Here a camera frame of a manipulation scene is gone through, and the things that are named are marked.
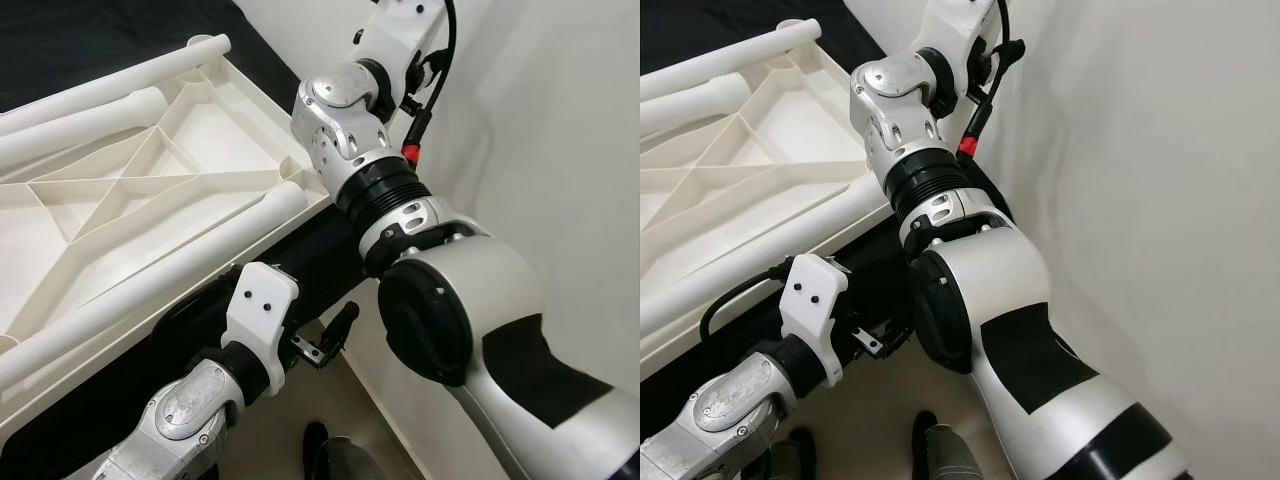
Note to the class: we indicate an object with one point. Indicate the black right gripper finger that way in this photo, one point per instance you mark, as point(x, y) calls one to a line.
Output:
point(1015, 50)
point(432, 64)

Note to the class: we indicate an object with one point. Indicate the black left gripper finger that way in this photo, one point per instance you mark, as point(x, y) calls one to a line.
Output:
point(893, 337)
point(342, 328)

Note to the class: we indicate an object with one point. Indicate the white plastic children table top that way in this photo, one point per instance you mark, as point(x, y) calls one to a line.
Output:
point(120, 200)
point(740, 170)

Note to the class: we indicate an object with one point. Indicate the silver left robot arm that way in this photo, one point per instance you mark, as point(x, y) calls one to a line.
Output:
point(180, 420)
point(730, 410)

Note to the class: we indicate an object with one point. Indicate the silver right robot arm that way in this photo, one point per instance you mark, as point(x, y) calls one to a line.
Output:
point(460, 300)
point(1010, 340)

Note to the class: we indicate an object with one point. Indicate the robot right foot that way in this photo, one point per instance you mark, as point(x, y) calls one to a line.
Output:
point(945, 450)
point(345, 455)

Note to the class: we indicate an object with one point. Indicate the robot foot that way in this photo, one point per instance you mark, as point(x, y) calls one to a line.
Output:
point(345, 455)
point(945, 450)
point(790, 455)

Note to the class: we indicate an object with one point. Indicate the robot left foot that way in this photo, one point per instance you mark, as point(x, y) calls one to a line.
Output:
point(790, 455)

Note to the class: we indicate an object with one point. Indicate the black tablecloth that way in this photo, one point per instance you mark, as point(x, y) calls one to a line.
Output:
point(100, 30)
point(700, 15)

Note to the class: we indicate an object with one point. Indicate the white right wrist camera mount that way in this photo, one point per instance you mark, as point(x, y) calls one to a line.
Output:
point(395, 35)
point(960, 30)

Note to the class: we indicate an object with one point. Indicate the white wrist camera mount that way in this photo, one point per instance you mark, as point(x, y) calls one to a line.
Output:
point(960, 30)
point(260, 310)
point(815, 310)
point(395, 35)

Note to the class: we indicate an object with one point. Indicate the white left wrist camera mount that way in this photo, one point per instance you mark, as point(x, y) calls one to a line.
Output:
point(815, 310)
point(260, 310)

